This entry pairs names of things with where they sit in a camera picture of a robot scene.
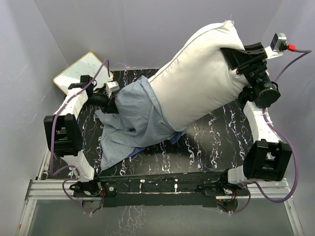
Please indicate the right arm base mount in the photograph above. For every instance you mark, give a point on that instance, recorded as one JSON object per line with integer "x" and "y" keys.
{"x": 222, "y": 187}

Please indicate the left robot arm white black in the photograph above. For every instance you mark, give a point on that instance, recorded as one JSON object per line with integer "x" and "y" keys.
{"x": 62, "y": 131}

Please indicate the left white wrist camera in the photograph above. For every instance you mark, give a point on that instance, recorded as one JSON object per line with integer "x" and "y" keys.
{"x": 111, "y": 88}

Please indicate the aluminium frame rail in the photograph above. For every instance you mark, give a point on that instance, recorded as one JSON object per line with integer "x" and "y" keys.
{"x": 218, "y": 141}

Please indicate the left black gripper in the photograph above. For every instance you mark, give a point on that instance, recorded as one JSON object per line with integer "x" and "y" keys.
{"x": 110, "y": 106}

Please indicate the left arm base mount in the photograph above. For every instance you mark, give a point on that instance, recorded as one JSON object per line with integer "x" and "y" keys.
{"x": 94, "y": 189}

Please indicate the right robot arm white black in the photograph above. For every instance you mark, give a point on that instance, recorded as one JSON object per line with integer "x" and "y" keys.
{"x": 268, "y": 158}

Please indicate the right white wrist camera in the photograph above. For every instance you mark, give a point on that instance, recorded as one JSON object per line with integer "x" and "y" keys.
{"x": 278, "y": 45}

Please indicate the blue fish print pillowcase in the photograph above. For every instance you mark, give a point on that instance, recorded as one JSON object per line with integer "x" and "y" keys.
{"x": 139, "y": 123}

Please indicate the white pillow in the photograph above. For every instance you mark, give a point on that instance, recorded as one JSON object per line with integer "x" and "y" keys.
{"x": 198, "y": 80}

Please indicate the white board orange edge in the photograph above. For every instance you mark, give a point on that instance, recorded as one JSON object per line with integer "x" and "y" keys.
{"x": 86, "y": 65}

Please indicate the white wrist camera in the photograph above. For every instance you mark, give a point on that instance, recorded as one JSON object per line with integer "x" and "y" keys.
{"x": 278, "y": 45}
{"x": 111, "y": 88}

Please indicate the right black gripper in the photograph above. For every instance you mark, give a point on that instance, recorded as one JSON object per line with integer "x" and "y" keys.
{"x": 239, "y": 59}

